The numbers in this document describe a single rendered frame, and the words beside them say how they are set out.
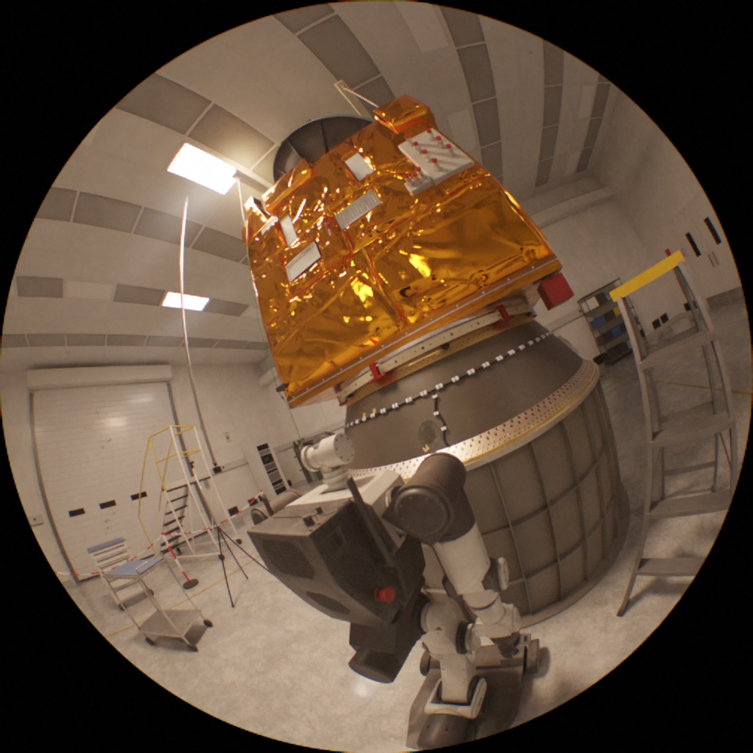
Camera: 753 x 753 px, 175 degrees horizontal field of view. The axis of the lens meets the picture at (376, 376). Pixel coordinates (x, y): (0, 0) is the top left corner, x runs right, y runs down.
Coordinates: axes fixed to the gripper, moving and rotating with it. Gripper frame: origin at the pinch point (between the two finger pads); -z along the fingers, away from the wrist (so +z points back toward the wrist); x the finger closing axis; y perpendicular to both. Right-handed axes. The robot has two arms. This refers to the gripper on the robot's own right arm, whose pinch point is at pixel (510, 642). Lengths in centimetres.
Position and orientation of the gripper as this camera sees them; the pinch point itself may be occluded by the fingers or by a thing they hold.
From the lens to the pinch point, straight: 105.1
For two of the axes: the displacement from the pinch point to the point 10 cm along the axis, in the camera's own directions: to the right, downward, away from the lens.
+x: 3.6, -2.4, 9.0
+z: -4.7, -8.8, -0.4
